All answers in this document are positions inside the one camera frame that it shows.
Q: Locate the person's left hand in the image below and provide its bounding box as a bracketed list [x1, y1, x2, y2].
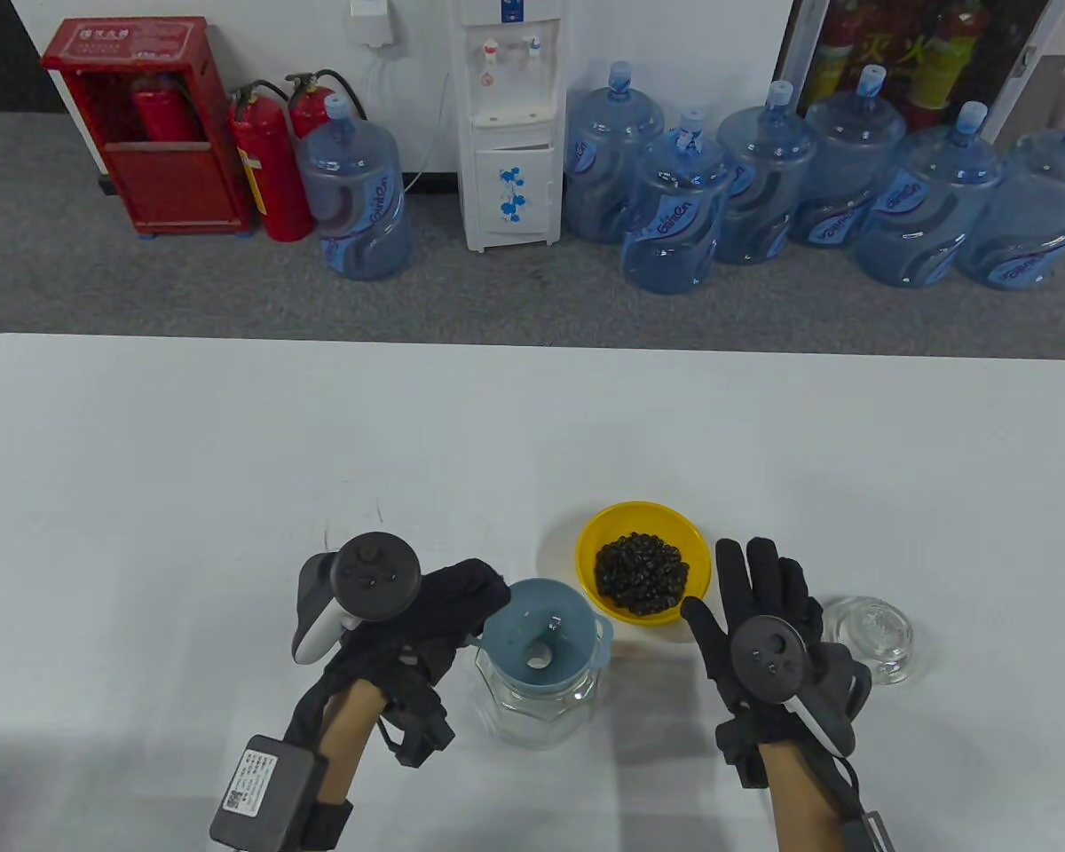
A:
[322, 558, 512, 706]

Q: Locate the person's right hand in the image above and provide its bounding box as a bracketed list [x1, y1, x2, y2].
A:
[681, 536, 857, 755]

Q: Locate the person's right forearm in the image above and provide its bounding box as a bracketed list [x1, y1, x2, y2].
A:
[757, 739, 864, 852]

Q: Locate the person's left forearm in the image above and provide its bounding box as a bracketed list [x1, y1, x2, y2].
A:
[318, 682, 393, 807]

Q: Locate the black right controller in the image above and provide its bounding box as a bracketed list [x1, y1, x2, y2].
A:
[729, 615, 873, 756]

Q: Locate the clear glass jar lid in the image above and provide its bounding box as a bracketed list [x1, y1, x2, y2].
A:
[820, 596, 914, 685]

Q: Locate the blue plastic funnel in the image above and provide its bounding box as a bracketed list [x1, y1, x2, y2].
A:
[481, 579, 614, 694]

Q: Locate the pile of black beans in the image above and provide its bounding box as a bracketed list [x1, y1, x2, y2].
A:
[594, 531, 690, 618]

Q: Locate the white and black left controller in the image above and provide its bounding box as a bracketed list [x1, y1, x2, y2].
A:
[294, 532, 424, 666]

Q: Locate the black right glove sensor module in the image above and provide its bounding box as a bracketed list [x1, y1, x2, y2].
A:
[715, 717, 771, 790]

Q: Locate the black glove sensor module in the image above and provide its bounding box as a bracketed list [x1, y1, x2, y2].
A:
[715, 717, 771, 790]
[378, 690, 456, 769]

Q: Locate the clear glass jar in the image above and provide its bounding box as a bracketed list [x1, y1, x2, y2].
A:
[474, 637, 601, 752]

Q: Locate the yellow plastic bowl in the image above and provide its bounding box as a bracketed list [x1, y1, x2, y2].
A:
[576, 501, 713, 627]

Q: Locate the black left glove sensor module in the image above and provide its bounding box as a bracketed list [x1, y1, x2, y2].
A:
[378, 690, 456, 769]

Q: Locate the row of blue water jugs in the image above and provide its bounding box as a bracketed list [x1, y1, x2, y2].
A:
[564, 60, 1065, 296]

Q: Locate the large blue water bottle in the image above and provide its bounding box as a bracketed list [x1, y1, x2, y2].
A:
[296, 93, 414, 282]

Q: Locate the white water dispenser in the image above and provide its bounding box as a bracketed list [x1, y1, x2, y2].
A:
[449, 0, 569, 253]

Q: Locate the red fire extinguisher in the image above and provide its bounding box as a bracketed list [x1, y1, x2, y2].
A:
[131, 75, 203, 144]
[285, 69, 367, 141]
[228, 80, 316, 243]

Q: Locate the red fire extinguisher cabinet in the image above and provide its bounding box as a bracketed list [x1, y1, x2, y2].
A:
[41, 16, 255, 239]

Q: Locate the glass door display cabinet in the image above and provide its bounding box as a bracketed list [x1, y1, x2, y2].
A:
[777, 0, 1065, 150]

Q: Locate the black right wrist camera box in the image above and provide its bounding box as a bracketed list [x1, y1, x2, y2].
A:
[841, 811, 899, 852]

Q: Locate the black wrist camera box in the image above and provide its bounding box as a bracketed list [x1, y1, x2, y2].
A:
[209, 734, 331, 850]
[841, 811, 899, 852]

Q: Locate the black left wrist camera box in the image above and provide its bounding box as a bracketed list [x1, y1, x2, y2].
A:
[209, 734, 331, 850]

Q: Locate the white power cable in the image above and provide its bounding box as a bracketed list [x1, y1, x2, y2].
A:
[366, 44, 452, 191]

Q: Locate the white wall power box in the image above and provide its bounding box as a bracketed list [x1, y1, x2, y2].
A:
[348, 0, 398, 51]

